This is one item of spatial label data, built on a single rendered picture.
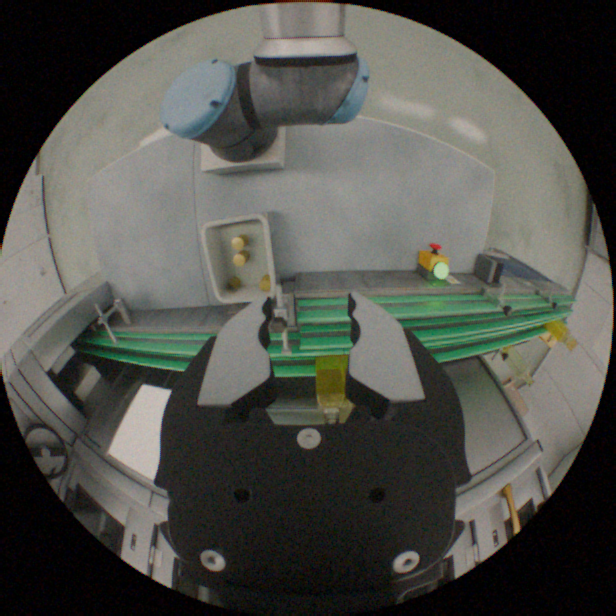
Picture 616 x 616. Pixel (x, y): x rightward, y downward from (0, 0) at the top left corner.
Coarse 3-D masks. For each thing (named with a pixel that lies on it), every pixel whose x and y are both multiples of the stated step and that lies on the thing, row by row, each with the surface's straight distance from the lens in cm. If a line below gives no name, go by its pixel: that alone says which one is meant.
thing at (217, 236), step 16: (208, 224) 51; (224, 224) 56; (240, 224) 55; (256, 224) 54; (208, 240) 53; (224, 240) 58; (256, 240) 55; (208, 256) 53; (224, 256) 59; (256, 256) 56; (224, 272) 59; (240, 272) 59; (256, 272) 57; (272, 272) 49; (224, 288) 59; (240, 288) 59; (256, 288) 57; (272, 288) 50
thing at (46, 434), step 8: (32, 424) 92; (40, 424) 92; (24, 432) 92; (32, 432) 97; (40, 432) 97; (48, 432) 98; (56, 432) 94; (32, 440) 98; (40, 440) 98; (48, 440) 99; (56, 440) 100; (32, 448) 94; (40, 448) 95; (48, 448) 96; (56, 448) 97; (64, 448) 97; (40, 456) 96; (48, 456) 96; (56, 456) 102; (64, 456) 99; (40, 464) 102; (48, 464) 102; (56, 464) 103; (64, 464) 100
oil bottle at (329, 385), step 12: (324, 360) 46; (336, 360) 46; (324, 372) 44; (336, 372) 44; (324, 384) 42; (336, 384) 42; (324, 396) 40; (336, 396) 40; (324, 408) 40; (336, 408) 40
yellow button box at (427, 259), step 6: (420, 252) 64; (426, 252) 62; (432, 252) 62; (438, 252) 66; (420, 258) 64; (426, 258) 61; (432, 258) 59; (438, 258) 60; (444, 258) 62; (420, 264) 64; (426, 264) 61; (432, 264) 60; (420, 270) 64; (426, 270) 61; (432, 270) 60; (426, 276) 61; (432, 276) 61
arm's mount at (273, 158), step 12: (204, 144) 52; (276, 144) 46; (204, 156) 51; (216, 156) 50; (264, 156) 46; (276, 156) 45; (204, 168) 51; (216, 168) 49; (228, 168) 51; (240, 168) 52; (252, 168) 53; (264, 168) 54; (276, 168) 54
